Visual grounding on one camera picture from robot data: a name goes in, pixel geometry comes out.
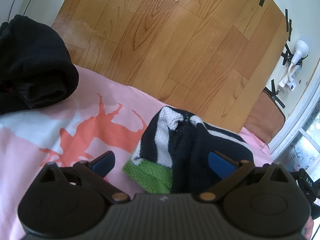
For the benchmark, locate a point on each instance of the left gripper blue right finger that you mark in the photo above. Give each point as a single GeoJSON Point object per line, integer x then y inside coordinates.
{"type": "Point", "coordinates": [232, 174]}

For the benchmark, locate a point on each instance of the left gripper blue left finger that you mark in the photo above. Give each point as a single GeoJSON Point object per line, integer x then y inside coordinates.
{"type": "Point", "coordinates": [92, 174]}

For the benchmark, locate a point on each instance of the navy green striped knit sweater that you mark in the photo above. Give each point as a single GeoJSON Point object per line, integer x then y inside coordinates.
{"type": "Point", "coordinates": [172, 154]}

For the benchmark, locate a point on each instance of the person's right hand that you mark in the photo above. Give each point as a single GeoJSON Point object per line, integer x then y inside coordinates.
{"type": "Point", "coordinates": [308, 229]}

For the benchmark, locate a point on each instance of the pink deer print bedsheet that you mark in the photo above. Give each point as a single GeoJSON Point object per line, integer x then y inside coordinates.
{"type": "Point", "coordinates": [101, 115]}

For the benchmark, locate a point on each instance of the brown perforated cushion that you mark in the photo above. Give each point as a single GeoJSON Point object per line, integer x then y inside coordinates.
{"type": "Point", "coordinates": [265, 119]}

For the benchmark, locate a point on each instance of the black tape cross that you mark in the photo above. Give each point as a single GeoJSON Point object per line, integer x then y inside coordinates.
{"type": "Point", "coordinates": [273, 93]}

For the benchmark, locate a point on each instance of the white power strip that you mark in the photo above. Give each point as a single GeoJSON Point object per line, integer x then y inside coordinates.
{"type": "Point", "coordinates": [288, 81]}

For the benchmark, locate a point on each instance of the dark navy folded garment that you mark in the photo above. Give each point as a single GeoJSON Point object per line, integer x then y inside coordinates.
{"type": "Point", "coordinates": [36, 67]}

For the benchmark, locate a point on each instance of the wood pattern vinyl sheet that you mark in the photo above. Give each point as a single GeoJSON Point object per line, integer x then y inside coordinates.
{"type": "Point", "coordinates": [209, 57]}

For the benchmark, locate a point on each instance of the white bulb lamp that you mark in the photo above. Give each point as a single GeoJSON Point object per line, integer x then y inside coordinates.
{"type": "Point", "coordinates": [302, 48]}

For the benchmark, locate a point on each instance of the white window frame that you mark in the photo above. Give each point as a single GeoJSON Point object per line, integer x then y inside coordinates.
{"type": "Point", "coordinates": [299, 104]}

